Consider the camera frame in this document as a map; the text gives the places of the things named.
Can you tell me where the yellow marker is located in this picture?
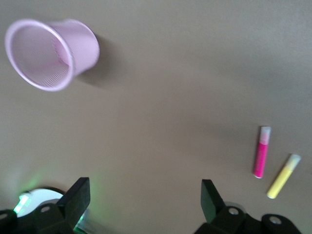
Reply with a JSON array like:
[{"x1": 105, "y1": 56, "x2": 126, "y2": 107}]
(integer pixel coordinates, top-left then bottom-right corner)
[{"x1": 266, "y1": 153, "x2": 302, "y2": 199}]

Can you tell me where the pink marker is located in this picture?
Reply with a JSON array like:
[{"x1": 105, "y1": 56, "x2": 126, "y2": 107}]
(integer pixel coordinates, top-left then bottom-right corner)
[{"x1": 253, "y1": 125, "x2": 272, "y2": 179}]

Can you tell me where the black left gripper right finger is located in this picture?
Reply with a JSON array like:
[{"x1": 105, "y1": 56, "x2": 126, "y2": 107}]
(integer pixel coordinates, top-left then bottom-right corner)
[{"x1": 194, "y1": 179, "x2": 263, "y2": 234}]

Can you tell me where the pink mesh cup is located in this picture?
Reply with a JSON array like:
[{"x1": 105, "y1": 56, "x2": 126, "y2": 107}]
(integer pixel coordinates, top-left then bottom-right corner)
[{"x1": 4, "y1": 19, "x2": 100, "y2": 93}]

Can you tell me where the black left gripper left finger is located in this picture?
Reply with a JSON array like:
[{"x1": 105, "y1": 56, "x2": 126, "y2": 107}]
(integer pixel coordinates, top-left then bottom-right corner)
[{"x1": 31, "y1": 177, "x2": 92, "y2": 234}]

